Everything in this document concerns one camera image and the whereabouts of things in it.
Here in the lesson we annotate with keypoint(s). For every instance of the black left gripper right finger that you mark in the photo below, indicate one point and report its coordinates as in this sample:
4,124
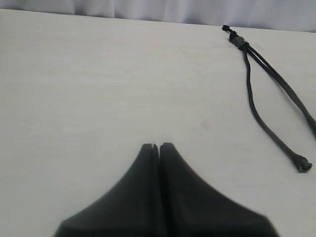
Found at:
195,209

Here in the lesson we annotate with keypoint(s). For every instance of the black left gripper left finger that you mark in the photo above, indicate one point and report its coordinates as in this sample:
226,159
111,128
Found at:
131,208

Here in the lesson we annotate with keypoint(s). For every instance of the white backdrop curtain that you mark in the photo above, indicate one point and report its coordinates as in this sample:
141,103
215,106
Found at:
292,15

